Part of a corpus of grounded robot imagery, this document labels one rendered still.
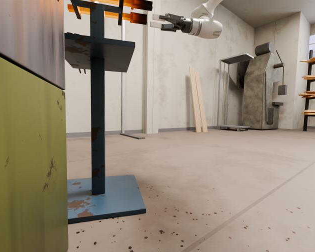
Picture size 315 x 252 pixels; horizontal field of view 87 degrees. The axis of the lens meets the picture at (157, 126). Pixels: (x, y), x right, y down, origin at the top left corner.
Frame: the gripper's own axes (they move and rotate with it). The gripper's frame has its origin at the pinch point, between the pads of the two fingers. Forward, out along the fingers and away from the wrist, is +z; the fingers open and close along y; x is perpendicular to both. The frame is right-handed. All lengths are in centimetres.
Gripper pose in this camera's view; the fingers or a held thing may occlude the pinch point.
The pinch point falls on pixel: (156, 21)
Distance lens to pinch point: 111.7
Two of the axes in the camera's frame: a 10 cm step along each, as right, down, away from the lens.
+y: -2.3, -0.7, 9.7
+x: 0.2, -10.0, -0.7
